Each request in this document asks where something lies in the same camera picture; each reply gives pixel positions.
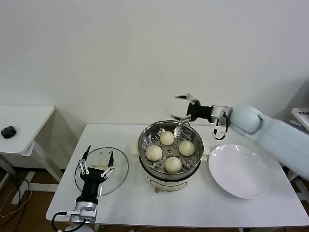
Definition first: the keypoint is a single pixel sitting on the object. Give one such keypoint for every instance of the white steamed baozi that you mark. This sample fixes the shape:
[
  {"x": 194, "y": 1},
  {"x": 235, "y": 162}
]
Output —
[
  {"x": 153, "y": 153},
  {"x": 167, "y": 138},
  {"x": 186, "y": 148},
  {"x": 173, "y": 164}
]

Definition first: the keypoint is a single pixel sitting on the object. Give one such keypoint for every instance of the perforated steel steamer basket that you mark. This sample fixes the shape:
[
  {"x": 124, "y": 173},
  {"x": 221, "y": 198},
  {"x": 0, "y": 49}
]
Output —
[{"x": 173, "y": 130}]

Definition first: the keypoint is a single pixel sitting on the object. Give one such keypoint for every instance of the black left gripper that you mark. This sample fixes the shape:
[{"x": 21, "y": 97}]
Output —
[{"x": 91, "y": 181}]

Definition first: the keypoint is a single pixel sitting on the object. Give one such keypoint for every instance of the steel steamer pot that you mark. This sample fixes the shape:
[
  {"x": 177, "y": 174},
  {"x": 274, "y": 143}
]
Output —
[{"x": 166, "y": 184}]

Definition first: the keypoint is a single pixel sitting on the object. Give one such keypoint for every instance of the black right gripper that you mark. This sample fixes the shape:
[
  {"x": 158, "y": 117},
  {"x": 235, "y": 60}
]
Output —
[{"x": 200, "y": 112}]

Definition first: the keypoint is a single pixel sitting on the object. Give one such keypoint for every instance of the white round plate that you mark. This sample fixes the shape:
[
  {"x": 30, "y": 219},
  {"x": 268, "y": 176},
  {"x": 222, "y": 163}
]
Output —
[{"x": 239, "y": 171}]

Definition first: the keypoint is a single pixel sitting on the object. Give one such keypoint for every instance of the small black case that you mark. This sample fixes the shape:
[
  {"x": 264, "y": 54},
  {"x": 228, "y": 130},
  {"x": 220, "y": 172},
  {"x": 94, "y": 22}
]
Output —
[{"x": 8, "y": 131}]

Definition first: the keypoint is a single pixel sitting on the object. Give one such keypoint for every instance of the white side table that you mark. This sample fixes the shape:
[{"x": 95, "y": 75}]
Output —
[{"x": 24, "y": 125}]

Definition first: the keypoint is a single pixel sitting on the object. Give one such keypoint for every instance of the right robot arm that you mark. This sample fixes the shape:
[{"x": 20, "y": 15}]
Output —
[{"x": 248, "y": 118}]

